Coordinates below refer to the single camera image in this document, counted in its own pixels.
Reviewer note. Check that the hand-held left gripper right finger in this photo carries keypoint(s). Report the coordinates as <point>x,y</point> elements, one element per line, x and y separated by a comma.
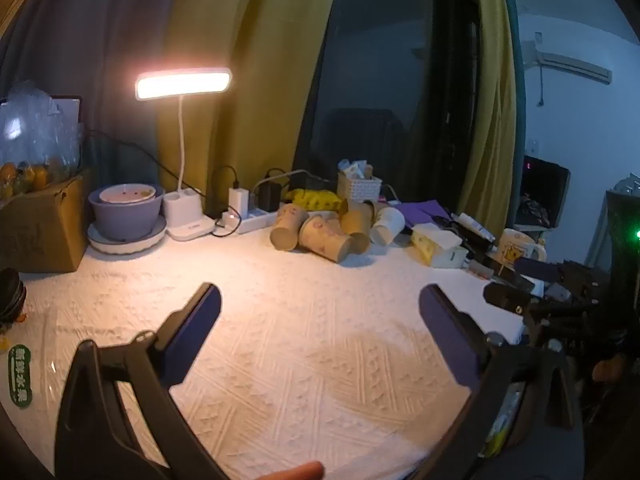
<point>450,342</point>

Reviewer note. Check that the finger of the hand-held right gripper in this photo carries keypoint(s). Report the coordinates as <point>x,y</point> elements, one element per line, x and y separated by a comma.
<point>537,270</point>
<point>507,300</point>

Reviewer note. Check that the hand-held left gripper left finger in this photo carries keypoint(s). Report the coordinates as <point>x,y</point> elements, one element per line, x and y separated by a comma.
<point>192,336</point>

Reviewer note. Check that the printed brown paper cup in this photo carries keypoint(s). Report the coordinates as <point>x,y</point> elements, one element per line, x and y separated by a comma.
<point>325,240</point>

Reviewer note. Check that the white paper cup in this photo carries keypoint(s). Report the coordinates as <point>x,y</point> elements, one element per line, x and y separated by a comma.
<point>387,226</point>

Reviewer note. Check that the person's left hand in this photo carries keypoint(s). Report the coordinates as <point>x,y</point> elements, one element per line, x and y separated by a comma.
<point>295,472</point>

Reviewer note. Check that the white cartoon mug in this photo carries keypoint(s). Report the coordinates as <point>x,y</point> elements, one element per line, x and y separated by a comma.
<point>515,246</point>

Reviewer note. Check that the white tube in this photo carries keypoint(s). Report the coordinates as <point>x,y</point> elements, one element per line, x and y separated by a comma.
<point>472,226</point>

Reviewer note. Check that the black appliance with red light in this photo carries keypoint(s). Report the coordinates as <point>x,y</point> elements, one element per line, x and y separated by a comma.
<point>545,190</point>

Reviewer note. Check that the yellow cheese-print tissue box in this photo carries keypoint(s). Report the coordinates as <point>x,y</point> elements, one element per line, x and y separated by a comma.
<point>435,245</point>

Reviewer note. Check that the yellow packet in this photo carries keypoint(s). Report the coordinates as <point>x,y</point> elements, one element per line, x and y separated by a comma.
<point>502,425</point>

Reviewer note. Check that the white textured table cover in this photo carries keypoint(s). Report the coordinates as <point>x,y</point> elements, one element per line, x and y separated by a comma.
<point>300,320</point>

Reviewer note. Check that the purple cloth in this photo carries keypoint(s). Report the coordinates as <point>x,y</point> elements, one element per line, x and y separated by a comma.
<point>425,212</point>

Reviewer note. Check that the white scalloped plate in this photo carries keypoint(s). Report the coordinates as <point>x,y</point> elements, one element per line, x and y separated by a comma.
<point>102,246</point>

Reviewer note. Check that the white power strip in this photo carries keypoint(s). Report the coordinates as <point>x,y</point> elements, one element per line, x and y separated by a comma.
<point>252,219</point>

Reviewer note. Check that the purple bowl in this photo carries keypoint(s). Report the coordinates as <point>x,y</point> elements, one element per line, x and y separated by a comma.
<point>125,220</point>

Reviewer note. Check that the white charger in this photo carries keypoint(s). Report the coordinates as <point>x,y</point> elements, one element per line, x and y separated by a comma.
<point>238,199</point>

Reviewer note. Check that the small white bowl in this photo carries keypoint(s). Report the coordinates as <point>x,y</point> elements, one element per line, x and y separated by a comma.
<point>127,194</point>

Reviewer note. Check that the black power adapter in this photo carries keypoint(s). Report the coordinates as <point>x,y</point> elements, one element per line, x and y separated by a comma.
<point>270,196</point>

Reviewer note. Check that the yellow curtain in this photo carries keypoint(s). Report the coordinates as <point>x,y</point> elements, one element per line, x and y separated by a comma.
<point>492,110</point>
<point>250,70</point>

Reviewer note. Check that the green sticker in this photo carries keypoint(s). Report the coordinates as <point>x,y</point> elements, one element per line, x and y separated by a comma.
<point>20,375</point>

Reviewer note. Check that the white woven basket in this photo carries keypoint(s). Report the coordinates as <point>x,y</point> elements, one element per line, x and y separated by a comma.
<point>359,189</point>

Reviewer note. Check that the cardboard box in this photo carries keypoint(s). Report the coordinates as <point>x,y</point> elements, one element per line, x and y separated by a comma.
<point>40,230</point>

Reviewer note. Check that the dark round object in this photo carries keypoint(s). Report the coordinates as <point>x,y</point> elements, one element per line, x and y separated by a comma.
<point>10,295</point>

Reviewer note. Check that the white air conditioner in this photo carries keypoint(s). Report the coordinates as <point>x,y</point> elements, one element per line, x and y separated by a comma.
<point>570,66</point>

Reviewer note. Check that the dark window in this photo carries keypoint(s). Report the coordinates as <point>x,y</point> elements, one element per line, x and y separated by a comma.
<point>395,75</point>

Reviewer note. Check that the clear plastic bag of oranges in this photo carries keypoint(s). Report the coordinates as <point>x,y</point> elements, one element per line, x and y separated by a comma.
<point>35,145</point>

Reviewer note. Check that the white desk lamp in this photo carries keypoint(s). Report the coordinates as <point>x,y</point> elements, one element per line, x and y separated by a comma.
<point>185,85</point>

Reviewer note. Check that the grey curtain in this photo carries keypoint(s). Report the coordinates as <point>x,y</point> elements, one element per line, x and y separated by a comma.
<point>90,40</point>

